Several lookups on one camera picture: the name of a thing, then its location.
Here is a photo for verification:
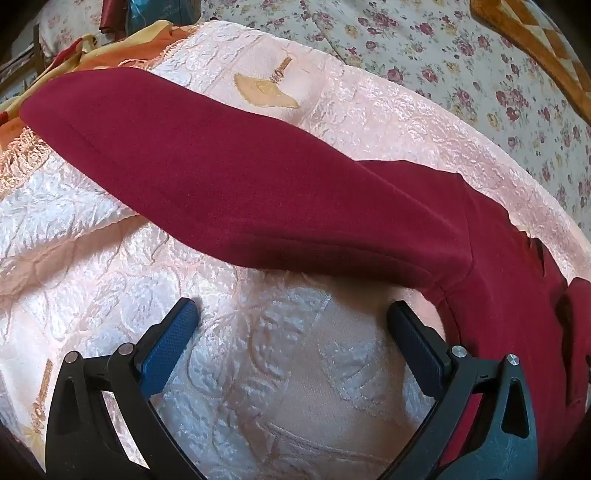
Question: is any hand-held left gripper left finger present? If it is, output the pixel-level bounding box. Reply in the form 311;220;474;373
45;298;204;480

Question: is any dark red bag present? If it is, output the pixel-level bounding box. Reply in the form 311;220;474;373
99;0;129;34

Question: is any dark wooden furniture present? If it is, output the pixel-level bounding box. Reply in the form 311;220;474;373
0;34;49;100

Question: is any pink embossed blanket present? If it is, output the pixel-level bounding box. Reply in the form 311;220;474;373
0;21;591;480

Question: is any dark red sweater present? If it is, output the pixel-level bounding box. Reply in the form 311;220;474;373
21;69;591;480

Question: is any orange patterned quilt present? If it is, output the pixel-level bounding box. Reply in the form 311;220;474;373
470;0;591;116

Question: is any orange yellow cloth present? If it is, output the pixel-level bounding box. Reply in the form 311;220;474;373
0;21;199;144

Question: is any floral bed sheet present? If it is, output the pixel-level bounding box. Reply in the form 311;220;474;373
37;0;591;236

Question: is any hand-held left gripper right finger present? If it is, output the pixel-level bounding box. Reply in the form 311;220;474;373
379;301;541;480

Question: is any blue plastic bag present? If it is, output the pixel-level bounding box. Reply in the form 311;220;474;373
127;0;161;26

